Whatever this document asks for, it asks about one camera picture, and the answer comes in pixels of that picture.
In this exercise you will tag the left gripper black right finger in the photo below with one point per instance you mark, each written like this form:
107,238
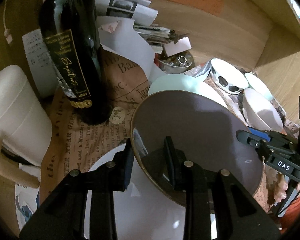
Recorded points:
237,214

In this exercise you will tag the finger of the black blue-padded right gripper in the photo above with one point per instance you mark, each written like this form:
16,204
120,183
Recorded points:
253,137

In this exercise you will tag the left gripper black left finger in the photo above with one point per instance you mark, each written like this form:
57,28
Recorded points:
61,215

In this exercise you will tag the dark grey plate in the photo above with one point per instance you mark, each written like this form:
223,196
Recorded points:
200,127

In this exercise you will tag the pale green small bowl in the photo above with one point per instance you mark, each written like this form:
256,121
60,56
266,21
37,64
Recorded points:
258,85

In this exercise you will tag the large white plate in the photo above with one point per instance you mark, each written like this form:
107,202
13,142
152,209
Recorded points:
143,212

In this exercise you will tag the pale green plate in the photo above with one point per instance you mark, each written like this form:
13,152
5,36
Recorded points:
185,83

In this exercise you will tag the person's right hand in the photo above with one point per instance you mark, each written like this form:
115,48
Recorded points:
280,187

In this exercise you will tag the cartoon printed plate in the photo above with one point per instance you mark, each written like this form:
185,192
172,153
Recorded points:
26,203

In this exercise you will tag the vintage newspaper shelf liner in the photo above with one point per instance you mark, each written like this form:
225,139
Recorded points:
77,145

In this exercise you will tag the small bowl of coins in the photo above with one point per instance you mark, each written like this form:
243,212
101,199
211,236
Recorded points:
177,63

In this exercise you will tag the small white card box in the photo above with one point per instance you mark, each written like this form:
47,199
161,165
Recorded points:
172,48

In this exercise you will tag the white printed paper sheet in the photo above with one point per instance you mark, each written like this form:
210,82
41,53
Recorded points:
40,63

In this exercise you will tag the long white paper sheet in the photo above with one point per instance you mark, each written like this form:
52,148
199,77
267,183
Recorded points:
118,36

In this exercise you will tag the stack of newspapers and books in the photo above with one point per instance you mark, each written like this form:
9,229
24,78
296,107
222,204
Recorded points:
143,16

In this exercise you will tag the dark wine bottle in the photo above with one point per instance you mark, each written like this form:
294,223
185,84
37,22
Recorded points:
69,32

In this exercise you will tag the cream mug with handle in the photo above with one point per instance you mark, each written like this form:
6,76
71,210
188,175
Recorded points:
25,128

